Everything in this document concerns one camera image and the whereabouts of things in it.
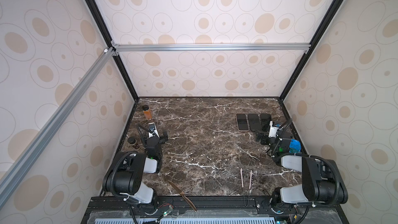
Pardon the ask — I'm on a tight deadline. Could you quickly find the aluminium frame bar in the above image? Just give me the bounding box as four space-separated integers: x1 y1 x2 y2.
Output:
115 43 311 52
1 47 115 207

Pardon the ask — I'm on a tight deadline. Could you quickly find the orange bottle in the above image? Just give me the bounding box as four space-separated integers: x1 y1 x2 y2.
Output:
142 105 153 120

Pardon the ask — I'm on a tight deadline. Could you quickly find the aluminium frame bar left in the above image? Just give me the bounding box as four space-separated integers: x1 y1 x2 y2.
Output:
1 47 115 207

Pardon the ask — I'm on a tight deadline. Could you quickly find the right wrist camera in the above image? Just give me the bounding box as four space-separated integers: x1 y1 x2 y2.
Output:
268 121 280 138

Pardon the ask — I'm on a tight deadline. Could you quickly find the wooden-handled knife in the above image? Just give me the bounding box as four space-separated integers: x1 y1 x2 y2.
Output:
168 180 198 212

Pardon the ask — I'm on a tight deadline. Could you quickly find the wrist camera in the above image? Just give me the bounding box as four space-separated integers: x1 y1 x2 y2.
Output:
148 122 160 138
268 121 280 138

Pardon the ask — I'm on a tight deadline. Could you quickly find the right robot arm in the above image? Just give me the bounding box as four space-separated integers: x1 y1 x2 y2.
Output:
254 119 349 214

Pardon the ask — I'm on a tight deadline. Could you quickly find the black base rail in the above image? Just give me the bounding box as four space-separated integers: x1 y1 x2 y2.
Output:
82 196 348 224

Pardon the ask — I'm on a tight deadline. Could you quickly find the dark jar with lid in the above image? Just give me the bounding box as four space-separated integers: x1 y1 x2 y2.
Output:
127 136 140 150

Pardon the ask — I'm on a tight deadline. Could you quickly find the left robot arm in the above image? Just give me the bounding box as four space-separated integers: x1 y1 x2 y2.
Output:
102 122 169 208

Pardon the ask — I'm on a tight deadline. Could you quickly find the pink phone case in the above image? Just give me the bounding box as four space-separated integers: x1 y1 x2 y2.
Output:
235 113 250 132

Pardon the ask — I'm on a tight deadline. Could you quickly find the aluminium frame bar back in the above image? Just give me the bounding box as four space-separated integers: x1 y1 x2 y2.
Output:
115 43 311 52

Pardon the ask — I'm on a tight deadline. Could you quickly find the right pink chopstick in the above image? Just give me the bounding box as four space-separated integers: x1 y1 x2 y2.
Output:
248 170 253 193

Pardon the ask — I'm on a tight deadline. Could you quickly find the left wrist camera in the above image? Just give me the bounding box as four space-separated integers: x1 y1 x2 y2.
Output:
148 122 160 138

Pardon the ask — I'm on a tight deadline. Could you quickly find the blue round lid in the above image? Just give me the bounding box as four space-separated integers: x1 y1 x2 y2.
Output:
289 139 301 153

